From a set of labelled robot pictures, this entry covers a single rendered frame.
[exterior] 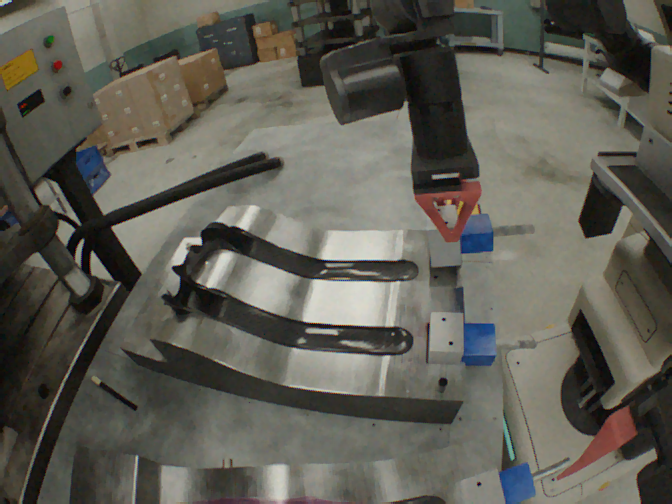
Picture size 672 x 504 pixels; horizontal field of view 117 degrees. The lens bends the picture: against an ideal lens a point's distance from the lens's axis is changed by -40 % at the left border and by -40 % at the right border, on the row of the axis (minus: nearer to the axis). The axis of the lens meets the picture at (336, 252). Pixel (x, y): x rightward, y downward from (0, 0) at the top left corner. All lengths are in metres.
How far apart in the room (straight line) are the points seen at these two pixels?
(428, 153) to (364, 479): 0.33
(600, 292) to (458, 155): 0.40
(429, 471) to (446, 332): 0.15
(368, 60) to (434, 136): 0.09
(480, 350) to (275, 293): 0.26
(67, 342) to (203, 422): 0.44
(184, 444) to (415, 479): 0.31
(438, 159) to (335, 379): 0.25
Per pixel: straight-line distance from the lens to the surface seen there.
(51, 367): 0.85
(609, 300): 0.64
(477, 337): 0.39
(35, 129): 0.91
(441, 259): 0.40
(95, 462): 0.46
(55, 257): 0.78
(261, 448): 0.47
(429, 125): 0.33
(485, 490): 0.36
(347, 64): 0.30
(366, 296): 0.44
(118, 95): 4.48
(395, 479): 0.38
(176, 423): 0.54
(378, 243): 0.50
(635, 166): 0.52
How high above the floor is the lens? 1.23
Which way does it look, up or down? 44 degrees down
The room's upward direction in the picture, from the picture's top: 12 degrees counter-clockwise
